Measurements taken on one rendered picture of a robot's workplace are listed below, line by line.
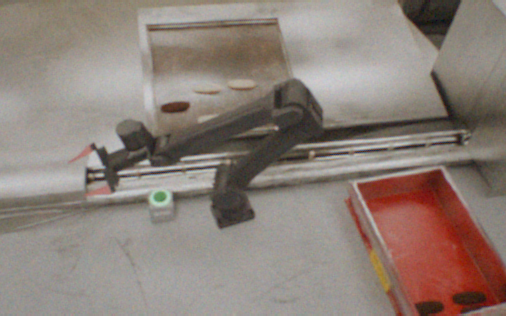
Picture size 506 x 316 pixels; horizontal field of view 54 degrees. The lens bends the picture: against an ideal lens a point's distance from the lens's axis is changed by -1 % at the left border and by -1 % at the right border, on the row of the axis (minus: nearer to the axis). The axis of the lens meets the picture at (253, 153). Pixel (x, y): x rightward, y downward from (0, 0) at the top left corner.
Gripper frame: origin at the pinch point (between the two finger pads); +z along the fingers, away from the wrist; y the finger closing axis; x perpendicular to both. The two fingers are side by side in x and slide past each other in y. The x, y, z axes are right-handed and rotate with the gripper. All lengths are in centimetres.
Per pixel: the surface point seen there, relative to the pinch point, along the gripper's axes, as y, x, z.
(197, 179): 16.8, 16.2, -27.9
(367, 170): 36, 14, -79
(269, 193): 30, 15, -47
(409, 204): 50, 7, -86
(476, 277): 70, -13, -90
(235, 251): 37.2, 0.9, -29.7
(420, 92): 24, 33, -114
